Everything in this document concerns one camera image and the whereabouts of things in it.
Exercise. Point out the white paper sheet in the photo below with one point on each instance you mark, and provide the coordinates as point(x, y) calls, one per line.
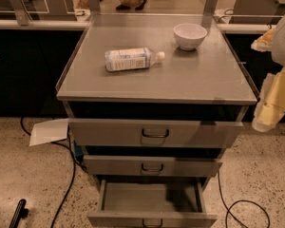
point(48, 132)

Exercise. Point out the grey middle drawer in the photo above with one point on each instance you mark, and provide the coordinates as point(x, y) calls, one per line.
point(151, 166)

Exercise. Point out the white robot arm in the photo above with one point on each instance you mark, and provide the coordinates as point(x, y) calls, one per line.
point(278, 44)

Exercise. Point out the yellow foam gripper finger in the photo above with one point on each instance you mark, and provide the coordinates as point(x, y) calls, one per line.
point(271, 106)
point(264, 42)

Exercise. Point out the grey post left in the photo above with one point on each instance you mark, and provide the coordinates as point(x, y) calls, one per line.
point(21, 14)

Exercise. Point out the grey post right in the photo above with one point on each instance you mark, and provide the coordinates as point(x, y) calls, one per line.
point(208, 12)

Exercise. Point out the blue object behind cabinet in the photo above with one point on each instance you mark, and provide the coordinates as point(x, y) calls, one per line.
point(78, 152)

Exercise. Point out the grey drawer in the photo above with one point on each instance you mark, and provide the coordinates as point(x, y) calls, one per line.
point(154, 133)
point(151, 203)
point(151, 166)

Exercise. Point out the grey top drawer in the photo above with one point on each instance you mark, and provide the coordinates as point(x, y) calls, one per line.
point(154, 133)

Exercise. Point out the grey metal drawer cabinet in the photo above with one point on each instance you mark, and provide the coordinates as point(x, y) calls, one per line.
point(204, 84)

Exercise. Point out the clear plastic water bottle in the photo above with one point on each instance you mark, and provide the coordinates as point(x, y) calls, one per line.
point(132, 59)

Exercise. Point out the white ceramic bowl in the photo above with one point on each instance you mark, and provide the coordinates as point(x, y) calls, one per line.
point(189, 36)

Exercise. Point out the grey bottom drawer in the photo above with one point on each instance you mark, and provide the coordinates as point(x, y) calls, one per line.
point(151, 203)

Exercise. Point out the black bar on floor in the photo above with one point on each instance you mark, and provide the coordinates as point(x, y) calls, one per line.
point(21, 212)

